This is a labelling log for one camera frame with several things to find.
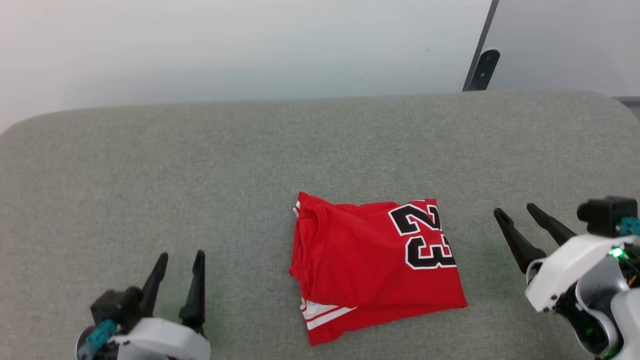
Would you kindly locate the grey fabric sofa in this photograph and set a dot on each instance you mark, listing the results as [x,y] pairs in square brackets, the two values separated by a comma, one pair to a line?
[200,190]

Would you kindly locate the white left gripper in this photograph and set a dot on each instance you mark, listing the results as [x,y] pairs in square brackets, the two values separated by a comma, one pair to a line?
[160,342]

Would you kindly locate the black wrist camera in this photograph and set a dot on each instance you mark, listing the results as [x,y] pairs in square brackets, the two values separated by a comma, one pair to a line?
[605,215]
[117,307]

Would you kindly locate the grey metal post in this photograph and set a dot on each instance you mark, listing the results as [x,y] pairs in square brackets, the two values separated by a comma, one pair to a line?
[480,45]

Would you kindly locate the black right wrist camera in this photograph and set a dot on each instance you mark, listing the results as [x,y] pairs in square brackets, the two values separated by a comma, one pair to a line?
[605,215]

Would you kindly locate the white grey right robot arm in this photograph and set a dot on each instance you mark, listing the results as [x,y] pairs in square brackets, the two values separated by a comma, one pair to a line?
[610,310]

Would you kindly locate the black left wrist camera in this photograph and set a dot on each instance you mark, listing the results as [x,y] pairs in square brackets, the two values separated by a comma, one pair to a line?
[117,307]

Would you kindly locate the red basketball jersey number 23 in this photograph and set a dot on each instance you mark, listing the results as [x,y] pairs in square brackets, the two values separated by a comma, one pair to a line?
[365,260]

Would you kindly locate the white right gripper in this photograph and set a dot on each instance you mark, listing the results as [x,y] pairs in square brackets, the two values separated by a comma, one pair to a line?
[565,270]

